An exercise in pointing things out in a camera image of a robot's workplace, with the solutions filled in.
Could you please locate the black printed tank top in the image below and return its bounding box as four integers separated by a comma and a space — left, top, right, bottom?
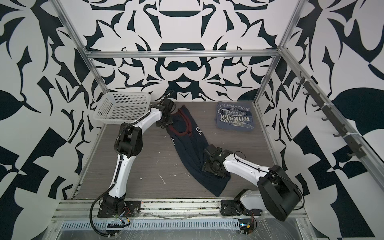
166, 105, 231, 197

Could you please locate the white plastic laundry basket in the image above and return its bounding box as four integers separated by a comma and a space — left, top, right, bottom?
93, 92, 151, 125

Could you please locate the blue grey tank top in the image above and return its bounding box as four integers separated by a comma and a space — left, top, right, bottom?
215, 102, 255, 132

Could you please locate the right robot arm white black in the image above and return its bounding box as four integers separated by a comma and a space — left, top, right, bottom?
203, 145, 305, 221

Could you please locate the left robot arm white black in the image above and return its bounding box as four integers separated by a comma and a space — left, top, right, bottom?
101, 99, 175, 216

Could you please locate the small electronics board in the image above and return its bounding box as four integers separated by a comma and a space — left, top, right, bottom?
239, 218, 257, 235

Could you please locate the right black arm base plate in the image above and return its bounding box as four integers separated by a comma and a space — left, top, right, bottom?
220, 200, 263, 217

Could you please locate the white slotted cable duct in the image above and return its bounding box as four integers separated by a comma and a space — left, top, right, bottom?
59, 218, 241, 231

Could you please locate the aluminium frame crossbar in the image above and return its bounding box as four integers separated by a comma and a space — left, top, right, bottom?
85, 50, 278, 59

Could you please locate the black left base cable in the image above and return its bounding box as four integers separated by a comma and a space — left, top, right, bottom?
89, 184, 131, 238

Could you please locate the black wall hook rack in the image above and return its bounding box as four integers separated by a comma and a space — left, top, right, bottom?
297, 73, 367, 159

